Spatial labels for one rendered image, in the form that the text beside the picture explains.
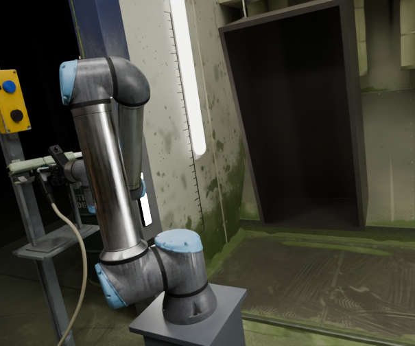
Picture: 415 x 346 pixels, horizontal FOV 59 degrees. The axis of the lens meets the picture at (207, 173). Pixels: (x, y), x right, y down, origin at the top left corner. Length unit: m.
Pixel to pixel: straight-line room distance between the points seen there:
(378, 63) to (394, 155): 0.76
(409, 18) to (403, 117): 0.74
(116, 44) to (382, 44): 2.14
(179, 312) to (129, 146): 0.58
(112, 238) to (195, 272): 0.28
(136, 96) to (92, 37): 0.96
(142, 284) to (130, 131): 0.49
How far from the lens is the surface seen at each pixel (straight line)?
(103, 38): 2.00
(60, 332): 2.12
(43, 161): 1.78
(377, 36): 3.37
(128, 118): 1.20
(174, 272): 1.17
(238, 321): 1.38
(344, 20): 1.80
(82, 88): 1.06
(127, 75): 1.09
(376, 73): 3.37
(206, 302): 1.27
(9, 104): 1.77
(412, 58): 2.97
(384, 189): 3.08
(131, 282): 1.14
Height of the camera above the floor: 1.38
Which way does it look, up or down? 14 degrees down
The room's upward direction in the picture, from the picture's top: 9 degrees counter-clockwise
